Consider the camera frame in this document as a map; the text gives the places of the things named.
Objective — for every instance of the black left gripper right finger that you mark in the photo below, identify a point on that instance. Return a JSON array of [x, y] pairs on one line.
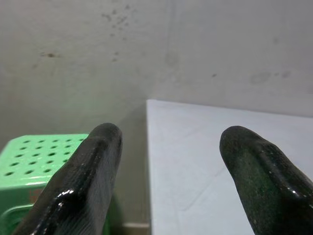
[[266, 181]]

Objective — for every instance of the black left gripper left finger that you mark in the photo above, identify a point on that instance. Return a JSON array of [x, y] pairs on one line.
[[80, 181]]

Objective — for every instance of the green perforated plastic stool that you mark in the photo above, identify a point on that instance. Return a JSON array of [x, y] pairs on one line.
[[27, 171]]

